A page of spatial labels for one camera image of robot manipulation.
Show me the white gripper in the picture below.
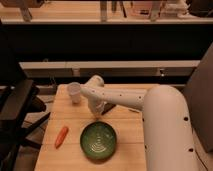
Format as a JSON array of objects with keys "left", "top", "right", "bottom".
[{"left": 88, "top": 99, "right": 105, "bottom": 118}]

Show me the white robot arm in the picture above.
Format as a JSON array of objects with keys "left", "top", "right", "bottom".
[{"left": 81, "top": 76, "right": 199, "bottom": 171}]

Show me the white paper cup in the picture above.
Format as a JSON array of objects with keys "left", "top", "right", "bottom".
[{"left": 67, "top": 82, "right": 81, "bottom": 104}]

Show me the green bowl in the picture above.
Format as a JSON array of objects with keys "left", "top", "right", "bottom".
[{"left": 80, "top": 121, "right": 117, "bottom": 160}]

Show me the orange carrot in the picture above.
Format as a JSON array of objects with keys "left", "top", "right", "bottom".
[{"left": 55, "top": 126, "right": 69, "bottom": 149}]

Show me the grey metal rail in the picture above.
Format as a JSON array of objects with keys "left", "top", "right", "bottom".
[{"left": 20, "top": 60, "right": 200, "bottom": 78}]

